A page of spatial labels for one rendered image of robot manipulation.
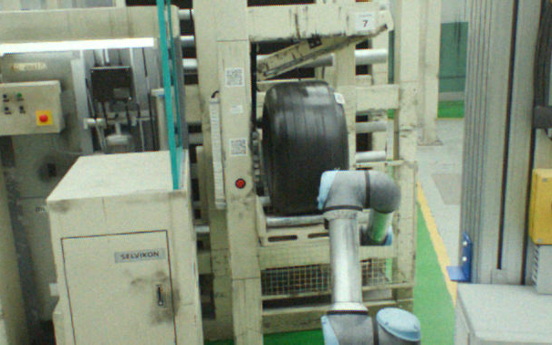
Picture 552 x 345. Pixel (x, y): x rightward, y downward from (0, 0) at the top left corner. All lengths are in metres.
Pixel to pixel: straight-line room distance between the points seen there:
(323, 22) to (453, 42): 8.94
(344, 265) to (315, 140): 0.77
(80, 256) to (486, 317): 1.17
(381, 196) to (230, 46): 1.00
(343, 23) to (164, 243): 1.41
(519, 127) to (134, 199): 1.08
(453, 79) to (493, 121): 10.52
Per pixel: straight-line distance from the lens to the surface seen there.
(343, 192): 1.75
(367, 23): 2.82
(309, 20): 2.76
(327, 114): 2.40
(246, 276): 2.71
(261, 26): 2.73
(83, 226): 1.85
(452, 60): 11.66
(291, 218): 2.56
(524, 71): 1.18
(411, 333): 1.70
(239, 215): 2.60
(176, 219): 1.81
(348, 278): 1.72
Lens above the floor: 1.77
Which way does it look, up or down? 15 degrees down
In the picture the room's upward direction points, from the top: 3 degrees counter-clockwise
